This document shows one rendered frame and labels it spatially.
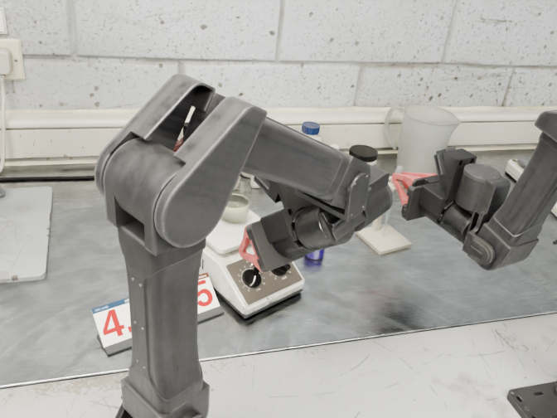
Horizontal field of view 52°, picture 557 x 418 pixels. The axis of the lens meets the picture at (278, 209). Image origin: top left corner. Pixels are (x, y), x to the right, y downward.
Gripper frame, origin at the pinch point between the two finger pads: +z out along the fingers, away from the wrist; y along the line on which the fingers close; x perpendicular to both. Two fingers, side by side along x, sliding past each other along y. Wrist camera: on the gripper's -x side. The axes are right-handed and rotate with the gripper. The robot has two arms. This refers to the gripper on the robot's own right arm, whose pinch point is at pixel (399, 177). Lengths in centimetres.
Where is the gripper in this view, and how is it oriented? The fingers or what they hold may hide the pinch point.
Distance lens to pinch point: 109.5
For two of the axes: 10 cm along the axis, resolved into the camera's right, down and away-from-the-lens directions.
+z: -4.8, -4.8, 7.3
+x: -1.0, 8.6, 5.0
